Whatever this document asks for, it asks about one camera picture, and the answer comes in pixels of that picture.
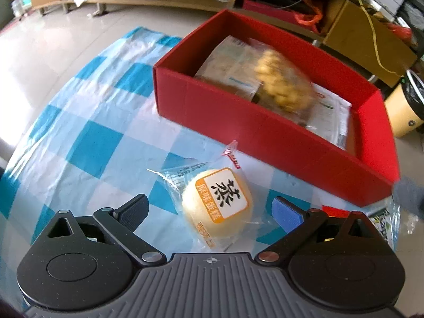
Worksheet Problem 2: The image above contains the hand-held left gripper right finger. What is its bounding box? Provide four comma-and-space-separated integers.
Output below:
254, 197, 380, 268

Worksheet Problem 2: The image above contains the yellow trash bin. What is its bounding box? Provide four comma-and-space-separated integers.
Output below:
384, 69, 424, 138

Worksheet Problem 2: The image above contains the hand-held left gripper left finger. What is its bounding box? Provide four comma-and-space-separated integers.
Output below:
46, 194, 167, 267

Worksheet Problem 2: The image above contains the white storage cart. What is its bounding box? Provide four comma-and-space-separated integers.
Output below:
10, 0, 32, 18

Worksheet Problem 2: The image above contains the white green stick packet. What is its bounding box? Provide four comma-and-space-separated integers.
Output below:
305, 83, 352, 149

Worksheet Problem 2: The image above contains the wooden tv stand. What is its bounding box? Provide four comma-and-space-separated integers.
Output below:
26, 0, 418, 88

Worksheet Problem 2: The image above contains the red plastic bag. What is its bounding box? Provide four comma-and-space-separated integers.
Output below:
389, 23, 413, 41

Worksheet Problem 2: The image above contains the long red snack packet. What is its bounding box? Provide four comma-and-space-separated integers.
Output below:
319, 205, 352, 243

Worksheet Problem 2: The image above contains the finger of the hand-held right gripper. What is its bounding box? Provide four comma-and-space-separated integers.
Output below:
394, 176, 424, 220

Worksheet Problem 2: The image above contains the orange plastic bag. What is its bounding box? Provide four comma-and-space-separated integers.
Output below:
240, 0, 328, 34

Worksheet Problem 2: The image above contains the steamed cake packet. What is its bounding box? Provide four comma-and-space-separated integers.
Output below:
147, 140, 275, 253

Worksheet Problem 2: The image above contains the black metal shelf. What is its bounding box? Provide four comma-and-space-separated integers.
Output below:
397, 0, 424, 34

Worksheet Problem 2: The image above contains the red cardboard box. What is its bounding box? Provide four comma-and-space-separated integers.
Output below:
153, 9, 401, 207

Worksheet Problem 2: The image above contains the yellow cable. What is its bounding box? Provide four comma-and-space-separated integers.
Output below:
358, 0, 407, 77

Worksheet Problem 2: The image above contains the yellow puffed snack packet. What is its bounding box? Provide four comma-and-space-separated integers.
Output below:
248, 38, 316, 127

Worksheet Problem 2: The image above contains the dark green snack packet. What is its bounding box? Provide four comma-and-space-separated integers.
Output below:
368, 202, 401, 250

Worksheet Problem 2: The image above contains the sandwich packet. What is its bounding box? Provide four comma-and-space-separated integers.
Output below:
194, 35, 266, 103

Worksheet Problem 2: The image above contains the blue white checkered tablecloth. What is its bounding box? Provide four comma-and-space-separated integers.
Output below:
0, 26, 401, 253

